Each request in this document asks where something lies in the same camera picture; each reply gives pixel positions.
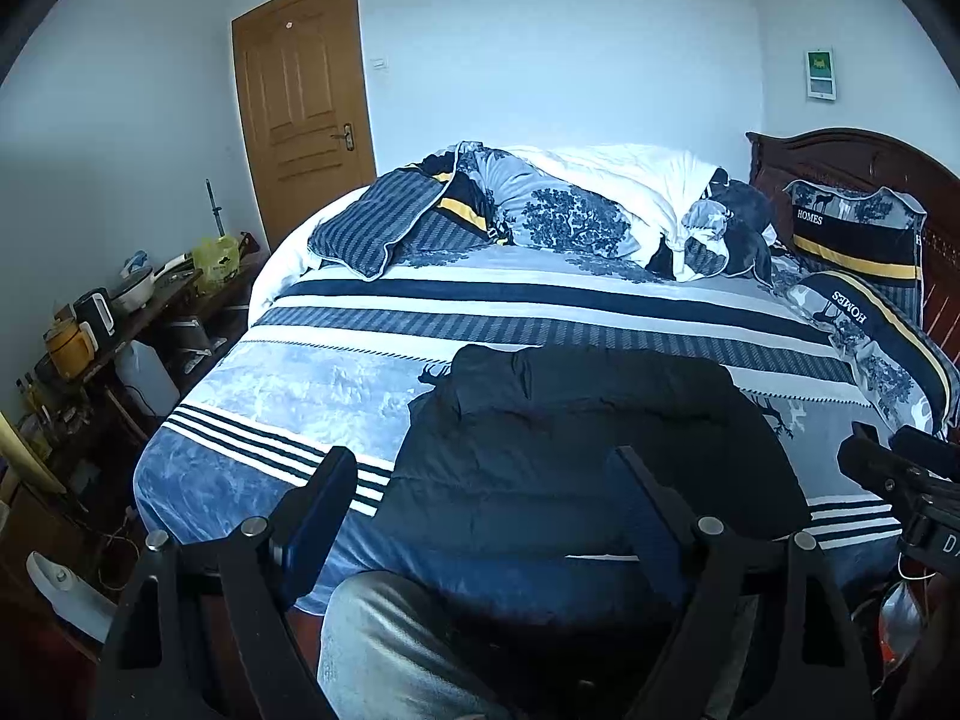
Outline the dark wooden headboard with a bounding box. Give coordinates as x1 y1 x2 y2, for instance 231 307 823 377
745 128 960 365

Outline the flat deer print pillow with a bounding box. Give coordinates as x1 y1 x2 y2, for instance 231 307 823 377
793 268 960 437

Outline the wooden door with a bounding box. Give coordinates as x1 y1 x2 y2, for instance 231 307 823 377
230 0 378 253

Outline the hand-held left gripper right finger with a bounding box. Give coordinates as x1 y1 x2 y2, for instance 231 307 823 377
610 445 876 720

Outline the white electric pot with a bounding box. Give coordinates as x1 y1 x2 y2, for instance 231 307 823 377
111 268 160 314

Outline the black yellow banded pillow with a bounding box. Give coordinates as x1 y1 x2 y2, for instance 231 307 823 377
409 150 520 245

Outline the yellow rice cooker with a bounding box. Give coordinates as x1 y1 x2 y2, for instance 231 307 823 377
45 317 97 382

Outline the thin metal rod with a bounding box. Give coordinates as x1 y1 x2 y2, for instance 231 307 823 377
205 178 227 242

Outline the yellow plastic bag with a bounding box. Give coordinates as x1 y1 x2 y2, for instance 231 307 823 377
192 235 242 295

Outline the white plastic jug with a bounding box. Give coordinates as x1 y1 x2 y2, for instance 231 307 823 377
115 340 182 419

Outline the person's grey trouser leg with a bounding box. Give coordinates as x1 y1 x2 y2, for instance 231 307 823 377
316 570 542 720

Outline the bed with blue printed sheet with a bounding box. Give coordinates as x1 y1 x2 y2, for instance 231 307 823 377
133 141 960 616

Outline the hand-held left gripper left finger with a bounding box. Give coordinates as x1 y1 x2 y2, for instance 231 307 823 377
96 446 359 720

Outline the white green wall panel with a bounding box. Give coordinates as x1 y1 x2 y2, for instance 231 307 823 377
805 48 839 101

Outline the tree print duvet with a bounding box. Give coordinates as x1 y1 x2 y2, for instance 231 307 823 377
450 139 782 286

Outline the dark wooden side table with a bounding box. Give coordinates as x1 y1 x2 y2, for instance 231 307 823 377
30 251 267 466

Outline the upright deer print pillow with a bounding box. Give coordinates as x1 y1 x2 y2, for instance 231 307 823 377
782 178 929 320

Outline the blue striped pillow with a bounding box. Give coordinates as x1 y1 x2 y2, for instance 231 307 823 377
307 163 455 283

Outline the light wooden board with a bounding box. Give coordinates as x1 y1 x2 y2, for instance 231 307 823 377
0 412 68 497

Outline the black puffer jacket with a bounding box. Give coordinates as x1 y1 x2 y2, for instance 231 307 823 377
373 343 815 563

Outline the white floor appliance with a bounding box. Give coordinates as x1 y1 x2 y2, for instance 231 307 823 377
25 550 119 644

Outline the black white kettle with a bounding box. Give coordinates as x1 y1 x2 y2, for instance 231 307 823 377
73 288 116 340

